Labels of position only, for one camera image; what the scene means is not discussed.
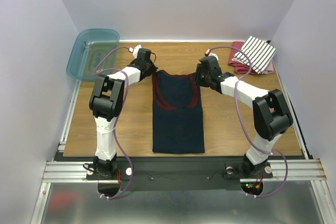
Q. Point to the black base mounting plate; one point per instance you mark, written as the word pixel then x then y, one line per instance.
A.
pixel 181 173

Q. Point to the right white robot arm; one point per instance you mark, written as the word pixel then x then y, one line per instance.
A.
pixel 271 114

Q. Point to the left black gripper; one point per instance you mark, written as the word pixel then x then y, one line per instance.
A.
pixel 153 69

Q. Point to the navy blue tank top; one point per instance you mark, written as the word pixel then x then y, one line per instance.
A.
pixel 177 114

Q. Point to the striped white tank top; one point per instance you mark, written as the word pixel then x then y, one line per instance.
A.
pixel 256 52

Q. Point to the aluminium frame rail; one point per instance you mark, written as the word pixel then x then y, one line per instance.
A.
pixel 65 171

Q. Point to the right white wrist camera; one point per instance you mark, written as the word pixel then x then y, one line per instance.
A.
pixel 210 53

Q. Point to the folded pink tank top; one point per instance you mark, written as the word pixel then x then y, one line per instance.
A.
pixel 269 69

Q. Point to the folded red tank top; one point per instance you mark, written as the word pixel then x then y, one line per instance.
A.
pixel 239 68

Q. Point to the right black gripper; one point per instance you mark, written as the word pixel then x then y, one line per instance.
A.
pixel 198 74

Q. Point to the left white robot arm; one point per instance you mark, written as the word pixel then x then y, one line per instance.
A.
pixel 106 102

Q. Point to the teal plastic bin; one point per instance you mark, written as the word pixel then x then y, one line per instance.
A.
pixel 89 49

